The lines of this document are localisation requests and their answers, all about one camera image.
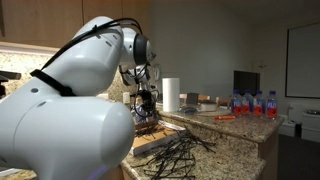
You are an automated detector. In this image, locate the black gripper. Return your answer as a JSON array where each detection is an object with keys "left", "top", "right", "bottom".
[{"left": 137, "top": 88, "right": 158, "bottom": 114}]

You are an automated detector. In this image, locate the black zip tie pile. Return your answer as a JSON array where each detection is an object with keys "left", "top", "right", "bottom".
[{"left": 131, "top": 128, "right": 217, "bottom": 180}]

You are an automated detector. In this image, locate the flat cardboard box white rim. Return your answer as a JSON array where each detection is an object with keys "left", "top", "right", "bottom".
[{"left": 129, "top": 119, "right": 186, "bottom": 157}]

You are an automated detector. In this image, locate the dark grey box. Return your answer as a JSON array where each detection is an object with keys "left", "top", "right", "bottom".
[{"left": 186, "top": 93, "right": 200, "bottom": 106}]

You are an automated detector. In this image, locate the white paper towel roll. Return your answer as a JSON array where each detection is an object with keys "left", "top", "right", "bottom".
[{"left": 162, "top": 77, "right": 181, "bottom": 113}]

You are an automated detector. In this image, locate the dark round dish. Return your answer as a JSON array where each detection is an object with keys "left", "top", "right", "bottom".
[{"left": 179, "top": 106, "right": 198, "bottom": 115}]

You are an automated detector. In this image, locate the white rectangular container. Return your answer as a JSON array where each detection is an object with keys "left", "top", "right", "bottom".
[{"left": 199, "top": 103, "right": 218, "bottom": 112}]

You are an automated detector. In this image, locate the orange marker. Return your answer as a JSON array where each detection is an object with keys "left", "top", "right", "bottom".
[{"left": 213, "top": 115, "right": 236, "bottom": 121}]

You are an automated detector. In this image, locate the Fiji water bottle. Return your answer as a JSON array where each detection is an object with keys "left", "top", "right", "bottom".
[
  {"left": 230, "top": 89, "right": 243, "bottom": 118},
  {"left": 253, "top": 90, "right": 265, "bottom": 118},
  {"left": 242, "top": 89, "right": 254, "bottom": 117},
  {"left": 265, "top": 90, "right": 279, "bottom": 120}
]

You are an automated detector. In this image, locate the black television screen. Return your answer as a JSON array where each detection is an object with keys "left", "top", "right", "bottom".
[{"left": 233, "top": 70, "right": 261, "bottom": 98}]

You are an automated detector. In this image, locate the wooden upper cabinet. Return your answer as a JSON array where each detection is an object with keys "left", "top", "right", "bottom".
[{"left": 0, "top": 0, "right": 151, "bottom": 56}]

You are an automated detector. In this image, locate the white low furniture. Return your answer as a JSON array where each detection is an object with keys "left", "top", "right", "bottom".
[{"left": 278, "top": 105, "right": 320, "bottom": 144}]

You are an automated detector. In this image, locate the white light switch plate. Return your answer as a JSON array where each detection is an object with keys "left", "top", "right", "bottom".
[{"left": 122, "top": 92, "right": 131, "bottom": 105}]

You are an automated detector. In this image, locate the black robot cable harness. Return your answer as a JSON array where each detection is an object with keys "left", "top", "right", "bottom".
[{"left": 29, "top": 17, "right": 162, "bottom": 119}]

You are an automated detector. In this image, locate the wall whiteboard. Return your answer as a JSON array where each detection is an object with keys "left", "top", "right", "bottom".
[{"left": 285, "top": 22, "right": 320, "bottom": 100}]

